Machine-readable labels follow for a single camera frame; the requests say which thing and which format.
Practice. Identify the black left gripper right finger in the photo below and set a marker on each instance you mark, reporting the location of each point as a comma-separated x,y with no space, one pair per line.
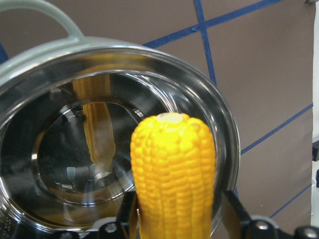
234,216

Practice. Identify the yellow corn cob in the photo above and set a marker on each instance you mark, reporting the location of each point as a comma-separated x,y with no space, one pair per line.
173,164

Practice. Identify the pale green cooking pot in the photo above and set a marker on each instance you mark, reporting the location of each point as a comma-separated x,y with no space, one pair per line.
67,112

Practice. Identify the aluminium frame post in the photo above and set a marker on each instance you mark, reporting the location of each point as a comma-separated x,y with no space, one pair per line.
315,163

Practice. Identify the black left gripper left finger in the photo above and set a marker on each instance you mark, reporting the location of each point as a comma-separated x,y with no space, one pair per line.
127,218

